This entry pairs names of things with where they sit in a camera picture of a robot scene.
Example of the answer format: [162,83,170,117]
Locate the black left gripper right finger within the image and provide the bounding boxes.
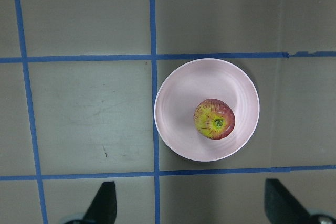
[264,178,317,223]

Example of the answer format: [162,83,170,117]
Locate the pink plate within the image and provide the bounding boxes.
[154,59,260,162]

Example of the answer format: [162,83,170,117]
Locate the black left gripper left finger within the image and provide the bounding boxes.
[82,182,117,224]

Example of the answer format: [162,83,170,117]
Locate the red yellow apple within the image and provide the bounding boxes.
[193,99,236,140]

